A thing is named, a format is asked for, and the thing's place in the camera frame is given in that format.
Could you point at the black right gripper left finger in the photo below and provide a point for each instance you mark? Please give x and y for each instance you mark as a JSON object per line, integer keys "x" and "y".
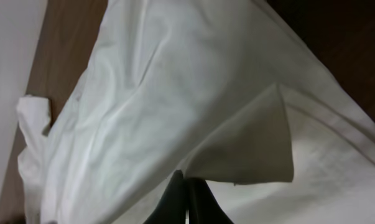
{"x": 172, "y": 206}

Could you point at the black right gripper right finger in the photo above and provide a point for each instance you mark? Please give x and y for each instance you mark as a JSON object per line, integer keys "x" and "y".
{"x": 202, "y": 205}

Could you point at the white t-shirt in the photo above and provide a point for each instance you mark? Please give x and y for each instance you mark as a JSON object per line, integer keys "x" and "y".
{"x": 222, "y": 90}

